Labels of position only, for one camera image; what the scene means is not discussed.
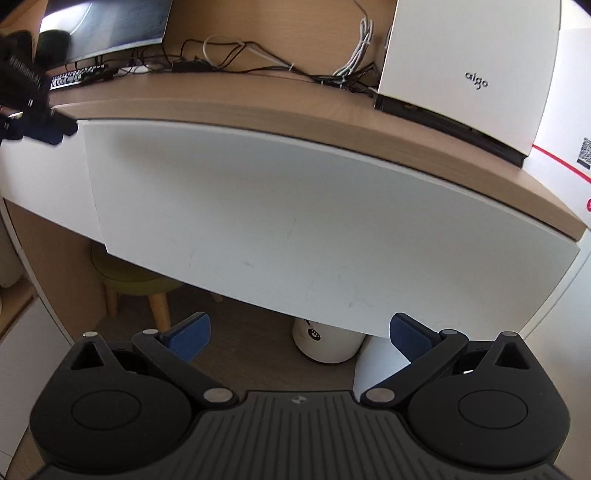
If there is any black keyboard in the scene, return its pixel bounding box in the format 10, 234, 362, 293
49, 65, 114, 91

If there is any small white left drawer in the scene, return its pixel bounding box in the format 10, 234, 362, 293
1, 123, 103, 242

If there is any white round appliance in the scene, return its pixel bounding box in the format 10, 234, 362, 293
293, 318, 366, 365

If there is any green wooden stool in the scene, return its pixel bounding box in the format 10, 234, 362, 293
90, 243, 182, 331

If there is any black computer monitor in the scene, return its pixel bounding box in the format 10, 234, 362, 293
35, 0, 172, 68

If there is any white box red stripe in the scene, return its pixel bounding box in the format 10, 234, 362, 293
525, 1, 591, 224

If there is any white aigo computer case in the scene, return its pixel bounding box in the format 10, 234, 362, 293
375, 0, 562, 167

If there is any black cable tangle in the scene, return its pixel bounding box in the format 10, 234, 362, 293
133, 38, 378, 96

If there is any white cable bundle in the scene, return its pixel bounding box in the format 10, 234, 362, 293
332, 0, 376, 78

